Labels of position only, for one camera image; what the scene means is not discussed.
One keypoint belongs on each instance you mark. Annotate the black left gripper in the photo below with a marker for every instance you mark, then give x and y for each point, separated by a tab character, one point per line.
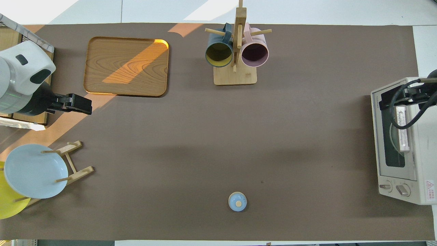
59	104

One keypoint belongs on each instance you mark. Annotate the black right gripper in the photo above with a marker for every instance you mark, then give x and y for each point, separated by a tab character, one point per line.
418	94

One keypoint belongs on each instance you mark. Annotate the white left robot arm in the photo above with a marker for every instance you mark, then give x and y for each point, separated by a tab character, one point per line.
20	68

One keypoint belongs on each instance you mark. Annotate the white toaster oven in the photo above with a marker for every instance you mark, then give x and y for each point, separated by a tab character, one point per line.
423	153

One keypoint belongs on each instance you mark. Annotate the silver oven knob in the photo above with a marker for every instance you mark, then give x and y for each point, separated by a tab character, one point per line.
403	190
385	186

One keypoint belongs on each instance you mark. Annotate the wooden serving tray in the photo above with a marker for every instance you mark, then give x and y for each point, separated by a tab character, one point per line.
126	66

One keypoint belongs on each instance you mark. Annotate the wooden plate rack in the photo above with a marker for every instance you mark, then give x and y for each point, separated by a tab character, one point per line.
76	172

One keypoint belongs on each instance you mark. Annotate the light blue plate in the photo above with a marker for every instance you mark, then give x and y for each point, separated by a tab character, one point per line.
34	171

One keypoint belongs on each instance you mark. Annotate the yellow plate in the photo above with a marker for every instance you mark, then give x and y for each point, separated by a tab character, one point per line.
8	205

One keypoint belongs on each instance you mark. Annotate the brown table mat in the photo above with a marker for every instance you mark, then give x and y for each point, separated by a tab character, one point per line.
218	136

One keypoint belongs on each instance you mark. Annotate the pink mug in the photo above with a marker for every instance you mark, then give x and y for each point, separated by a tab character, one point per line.
254	53

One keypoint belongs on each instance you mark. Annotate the dark blue mug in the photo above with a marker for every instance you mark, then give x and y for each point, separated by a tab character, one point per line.
218	53

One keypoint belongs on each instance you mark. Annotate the wooden mug tree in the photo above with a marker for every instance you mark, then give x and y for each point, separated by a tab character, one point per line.
235	75

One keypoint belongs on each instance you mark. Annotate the blue call bell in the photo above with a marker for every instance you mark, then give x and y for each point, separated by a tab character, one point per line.
237	201

